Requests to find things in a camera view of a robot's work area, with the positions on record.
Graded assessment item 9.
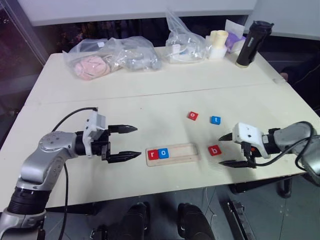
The white charger with cable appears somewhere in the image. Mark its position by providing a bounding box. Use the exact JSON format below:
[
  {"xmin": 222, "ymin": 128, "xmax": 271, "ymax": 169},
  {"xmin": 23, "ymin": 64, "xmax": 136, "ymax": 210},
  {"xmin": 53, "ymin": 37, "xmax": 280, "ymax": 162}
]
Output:
[{"xmin": 170, "ymin": 43, "xmax": 194, "ymax": 58}]

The white window ledge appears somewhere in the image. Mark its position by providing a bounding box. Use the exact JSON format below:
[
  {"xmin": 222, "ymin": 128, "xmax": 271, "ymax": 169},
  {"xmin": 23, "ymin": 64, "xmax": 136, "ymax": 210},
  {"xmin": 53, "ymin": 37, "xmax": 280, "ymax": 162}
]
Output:
[{"xmin": 14, "ymin": 0, "xmax": 320, "ymax": 41}]

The black table crossbar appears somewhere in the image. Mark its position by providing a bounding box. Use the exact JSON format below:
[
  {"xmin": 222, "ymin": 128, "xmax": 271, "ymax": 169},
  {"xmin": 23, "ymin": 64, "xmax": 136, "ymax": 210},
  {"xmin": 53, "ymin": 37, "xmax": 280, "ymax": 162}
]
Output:
[{"xmin": 45, "ymin": 201, "xmax": 101, "ymax": 218}]

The thin white cable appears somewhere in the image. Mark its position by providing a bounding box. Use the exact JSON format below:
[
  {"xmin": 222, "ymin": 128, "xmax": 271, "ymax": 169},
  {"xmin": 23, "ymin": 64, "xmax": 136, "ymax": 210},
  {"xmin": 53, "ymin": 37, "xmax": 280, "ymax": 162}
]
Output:
[{"xmin": 204, "ymin": 186, "xmax": 219, "ymax": 227}]

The red letter r block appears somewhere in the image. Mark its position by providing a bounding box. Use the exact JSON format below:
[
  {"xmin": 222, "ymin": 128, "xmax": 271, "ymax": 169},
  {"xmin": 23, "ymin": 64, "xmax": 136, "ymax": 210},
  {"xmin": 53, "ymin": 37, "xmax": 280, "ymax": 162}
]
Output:
[{"xmin": 147, "ymin": 149, "xmax": 160, "ymax": 161}]

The long wooden letter tray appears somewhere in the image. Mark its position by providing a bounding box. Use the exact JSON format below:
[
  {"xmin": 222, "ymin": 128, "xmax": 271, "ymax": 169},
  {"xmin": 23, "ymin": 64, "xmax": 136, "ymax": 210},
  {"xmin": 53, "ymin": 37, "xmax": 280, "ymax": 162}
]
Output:
[{"xmin": 145, "ymin": 142, "xmax": 202, "ymax": 167}]

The black drinking bottle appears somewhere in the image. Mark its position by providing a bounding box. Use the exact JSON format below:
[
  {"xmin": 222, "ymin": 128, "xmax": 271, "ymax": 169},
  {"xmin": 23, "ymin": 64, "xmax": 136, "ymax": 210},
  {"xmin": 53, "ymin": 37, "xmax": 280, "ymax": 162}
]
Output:
[{"xmin": 235, "ymin": 20, "xmax": 275, "ymax": 69}]

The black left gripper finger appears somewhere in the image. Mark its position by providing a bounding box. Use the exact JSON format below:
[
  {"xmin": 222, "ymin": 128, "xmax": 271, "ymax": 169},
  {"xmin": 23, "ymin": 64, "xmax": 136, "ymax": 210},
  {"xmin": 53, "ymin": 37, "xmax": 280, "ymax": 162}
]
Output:
[
  {"xmin": 109, "ymin": 151, "xmax": 142, "ymax": 164},
  {"xmin": 108, "ymin": 124, "xmax": 139, "ymax": 135}
]

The black table leg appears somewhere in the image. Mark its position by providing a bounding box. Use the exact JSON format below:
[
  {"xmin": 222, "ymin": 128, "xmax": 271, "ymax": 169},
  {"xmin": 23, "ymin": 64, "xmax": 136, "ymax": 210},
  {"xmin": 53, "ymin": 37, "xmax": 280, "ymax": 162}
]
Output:
[{"xmin": 229, "ymin": 173, "xmax": 311, "ymax": 200}]

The dark rounded shape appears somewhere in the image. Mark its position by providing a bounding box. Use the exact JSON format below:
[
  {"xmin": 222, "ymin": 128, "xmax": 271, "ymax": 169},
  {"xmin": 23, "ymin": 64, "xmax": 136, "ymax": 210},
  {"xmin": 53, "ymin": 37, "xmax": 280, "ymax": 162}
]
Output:
[
  {"xmin": 117, "ymin": 201, "xmax": 151, "ymax": 240},
  {"xmin": 176, "ymin": 202, "xmax": 215, "ymax": 240}
]

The dark metal window post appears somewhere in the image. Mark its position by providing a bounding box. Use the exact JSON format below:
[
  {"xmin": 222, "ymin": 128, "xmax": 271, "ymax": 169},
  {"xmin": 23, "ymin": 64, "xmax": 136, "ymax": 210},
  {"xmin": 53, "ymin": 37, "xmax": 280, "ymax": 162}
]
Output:
[{"xmin": 3, "ymin": 0, "xmax": 50, "ymax": 65}]

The person in dark clothes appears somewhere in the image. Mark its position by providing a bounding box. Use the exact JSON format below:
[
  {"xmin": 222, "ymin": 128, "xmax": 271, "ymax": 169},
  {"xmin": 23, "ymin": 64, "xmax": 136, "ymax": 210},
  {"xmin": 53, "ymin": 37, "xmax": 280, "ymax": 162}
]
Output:
[{"xmin": 279, "ymin": 51, "xmax": 320, "ymax": 113}]

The pink plush toy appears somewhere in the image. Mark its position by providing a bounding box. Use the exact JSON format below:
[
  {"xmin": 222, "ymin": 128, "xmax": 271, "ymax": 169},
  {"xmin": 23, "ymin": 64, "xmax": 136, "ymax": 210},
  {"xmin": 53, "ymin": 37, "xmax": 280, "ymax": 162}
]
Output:
[{"xmin": 74, "ymin": 55, "xmax": 111, "ymax": 81}]

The blue letter o block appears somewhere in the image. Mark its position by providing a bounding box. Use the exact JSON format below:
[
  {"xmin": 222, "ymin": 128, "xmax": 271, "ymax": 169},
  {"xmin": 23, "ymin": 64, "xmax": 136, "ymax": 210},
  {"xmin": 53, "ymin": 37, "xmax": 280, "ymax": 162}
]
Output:
[{"xmin": 157, "ymin": 147, "xmax": 171, "ymax": 160}]

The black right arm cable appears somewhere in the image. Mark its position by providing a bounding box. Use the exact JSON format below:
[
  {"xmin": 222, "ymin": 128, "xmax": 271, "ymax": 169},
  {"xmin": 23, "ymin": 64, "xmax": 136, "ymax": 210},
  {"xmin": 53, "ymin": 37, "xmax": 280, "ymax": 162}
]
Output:
[{"xmin": 254, "ymin": 121, "xmax": 320, "ymax": 173}]

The tall clear plastic bag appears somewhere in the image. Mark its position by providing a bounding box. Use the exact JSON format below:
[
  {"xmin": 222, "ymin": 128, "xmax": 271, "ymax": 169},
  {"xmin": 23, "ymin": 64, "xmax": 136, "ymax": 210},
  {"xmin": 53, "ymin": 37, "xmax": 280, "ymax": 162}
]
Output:
[{"xmin": 164, "ymin": 8, "xmax": 211, "ymax": 65}]

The black metal floor rail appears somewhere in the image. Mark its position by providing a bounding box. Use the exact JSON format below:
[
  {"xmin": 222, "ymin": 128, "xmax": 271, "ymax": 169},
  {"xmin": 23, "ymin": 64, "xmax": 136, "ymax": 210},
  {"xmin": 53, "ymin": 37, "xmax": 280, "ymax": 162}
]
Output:
[{"xmin": 221, "ymin": 199, "xmax": 254, "ymax": 240}]

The large clear plastic toy bag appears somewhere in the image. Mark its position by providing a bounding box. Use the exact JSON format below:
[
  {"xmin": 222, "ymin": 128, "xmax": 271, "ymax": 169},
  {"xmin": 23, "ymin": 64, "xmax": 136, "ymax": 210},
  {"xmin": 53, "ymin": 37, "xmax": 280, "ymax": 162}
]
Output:
[{"xmin": 62, "ymin": 36, "xmax": 163, "ymax": 81}]

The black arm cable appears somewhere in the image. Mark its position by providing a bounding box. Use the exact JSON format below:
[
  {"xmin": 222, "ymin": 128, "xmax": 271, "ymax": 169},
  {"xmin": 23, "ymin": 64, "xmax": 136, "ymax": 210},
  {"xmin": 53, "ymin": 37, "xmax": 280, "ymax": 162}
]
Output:
[
  {"xmin": 254, "ymin": 121, "xmax": 320, "ymax": 173},
  {"xmin": 51, "ymin": 107, "xmax": 100, "ymax": 228}
]

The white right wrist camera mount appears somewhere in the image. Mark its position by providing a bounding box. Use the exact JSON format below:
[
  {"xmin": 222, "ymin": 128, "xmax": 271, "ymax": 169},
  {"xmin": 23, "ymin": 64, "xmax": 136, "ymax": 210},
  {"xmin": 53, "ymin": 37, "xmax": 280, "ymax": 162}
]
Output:
[{"xmin": 232, "ymin": 122, "xmax": 272, "ymax": 159}]

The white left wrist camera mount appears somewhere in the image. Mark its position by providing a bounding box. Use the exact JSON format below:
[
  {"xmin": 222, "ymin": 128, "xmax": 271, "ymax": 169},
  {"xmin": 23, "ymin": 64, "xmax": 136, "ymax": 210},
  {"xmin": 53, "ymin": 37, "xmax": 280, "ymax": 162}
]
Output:
[{"xmin": 82, "ymin": 111, "xmax": 108, "ymax": 159}]

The red letter b block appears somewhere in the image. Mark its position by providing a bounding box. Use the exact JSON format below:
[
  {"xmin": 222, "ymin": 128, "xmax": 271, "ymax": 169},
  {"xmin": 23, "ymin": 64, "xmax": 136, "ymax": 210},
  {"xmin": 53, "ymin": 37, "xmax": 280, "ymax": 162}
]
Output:
[{"xmin": 207, "ymin": 145, "xmax": 223, "ymax": 157}]

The purple white tissue box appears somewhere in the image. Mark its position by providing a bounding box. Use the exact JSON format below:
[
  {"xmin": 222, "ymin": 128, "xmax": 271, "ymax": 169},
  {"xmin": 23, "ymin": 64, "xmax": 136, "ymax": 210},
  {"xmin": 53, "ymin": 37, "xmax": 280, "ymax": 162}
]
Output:
[{"xmin": 224, "ymin": 19, "xmax": 247, "ymax": 54}]

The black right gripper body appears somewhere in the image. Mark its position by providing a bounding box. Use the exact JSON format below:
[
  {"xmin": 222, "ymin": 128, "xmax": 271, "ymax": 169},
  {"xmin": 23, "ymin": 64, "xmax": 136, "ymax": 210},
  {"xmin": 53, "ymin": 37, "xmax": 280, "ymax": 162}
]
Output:
[{"xmin": 240, "ymin": 141, "xmax": 258, "ymax": 169}]

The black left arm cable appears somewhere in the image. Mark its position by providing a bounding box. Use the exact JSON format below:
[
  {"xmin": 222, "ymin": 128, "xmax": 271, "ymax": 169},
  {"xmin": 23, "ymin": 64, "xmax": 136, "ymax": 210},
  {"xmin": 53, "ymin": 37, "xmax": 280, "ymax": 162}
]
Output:
[{"xmin": 51, "ymin": 107, "xmax": 100, "ymax": 228}]

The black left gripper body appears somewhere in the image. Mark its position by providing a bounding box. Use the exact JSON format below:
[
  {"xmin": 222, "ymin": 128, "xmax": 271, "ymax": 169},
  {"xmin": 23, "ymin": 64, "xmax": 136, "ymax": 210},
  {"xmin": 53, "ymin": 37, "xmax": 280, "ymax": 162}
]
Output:
[{"xmin": 90, "ymin": 127, "xmax": 112, "ymax": 164}]

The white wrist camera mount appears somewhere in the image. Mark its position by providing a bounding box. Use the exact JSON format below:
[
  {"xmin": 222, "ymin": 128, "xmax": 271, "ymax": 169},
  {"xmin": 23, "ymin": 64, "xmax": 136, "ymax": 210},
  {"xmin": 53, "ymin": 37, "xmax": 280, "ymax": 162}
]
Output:
[
  {"xmin": 232, "ymin": 122, "xmax": 272, "ymax": 159},
  {"xmin": 82, "ymin": 111, "xmax": 108, "ymax": 159}
]

